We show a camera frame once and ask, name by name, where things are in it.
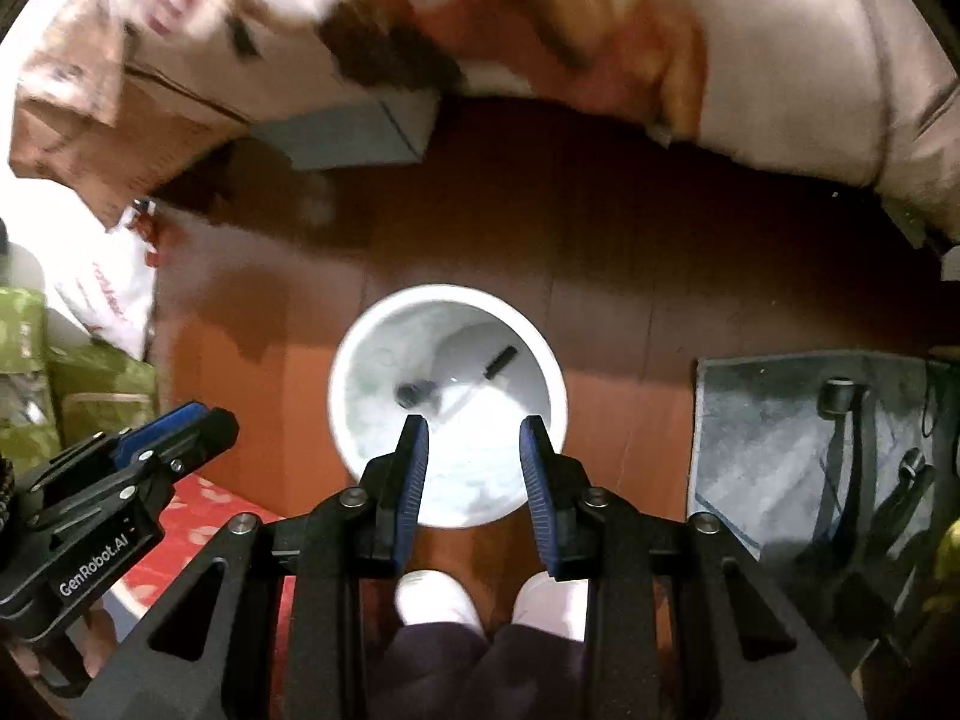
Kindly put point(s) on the green packaging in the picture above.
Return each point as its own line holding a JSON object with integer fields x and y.
{"x": 82, "y": 390}

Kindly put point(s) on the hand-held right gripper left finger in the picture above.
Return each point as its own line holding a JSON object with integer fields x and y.
{"x": 414, "y": 480}

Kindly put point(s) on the black marker pen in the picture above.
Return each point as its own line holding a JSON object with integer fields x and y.
{"x": 499, "y": 361}

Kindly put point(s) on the white plastic bag red print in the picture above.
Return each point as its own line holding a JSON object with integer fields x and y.
{"x": 105, "y": 292}

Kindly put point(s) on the black folding stand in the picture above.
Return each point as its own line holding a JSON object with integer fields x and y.
{"x": 862, "y": 480}

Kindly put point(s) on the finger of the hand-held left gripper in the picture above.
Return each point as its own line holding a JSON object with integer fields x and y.
{"x": 161, "y": 426}
{"x": 206, "y": 436}

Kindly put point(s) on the red patterned cloth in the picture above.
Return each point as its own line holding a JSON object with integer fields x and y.
{"x": 202, "y": 510}

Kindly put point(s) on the white quilt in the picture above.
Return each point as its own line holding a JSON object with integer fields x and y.
{"x": 795, "y": 45}

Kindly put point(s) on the dark purple trousers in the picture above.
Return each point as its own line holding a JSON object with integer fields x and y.
{"x": 465, "y": 675}

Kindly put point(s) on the orange blanket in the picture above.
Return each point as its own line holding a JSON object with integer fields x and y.
{"x": 600, "y": 22}

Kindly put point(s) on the grey floor mat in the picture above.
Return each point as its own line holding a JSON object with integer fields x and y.
{"x": 757, "y": 427}

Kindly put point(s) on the flat grey box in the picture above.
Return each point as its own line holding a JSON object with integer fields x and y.
{"x": 345, "y": 131}

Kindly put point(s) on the white round trash bin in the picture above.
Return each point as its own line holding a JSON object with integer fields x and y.
{"x": 457, "y": 315}

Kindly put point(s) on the white slipper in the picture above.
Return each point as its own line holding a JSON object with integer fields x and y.
{"x": 551, "y": 604}
{"x": 435, "y": 596}

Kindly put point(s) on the brown cardboard box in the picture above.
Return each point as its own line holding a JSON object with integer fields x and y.
{"x": 187, "y": 52}

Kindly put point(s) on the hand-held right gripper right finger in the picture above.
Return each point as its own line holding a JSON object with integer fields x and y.
{"x": 535, "y": 480}

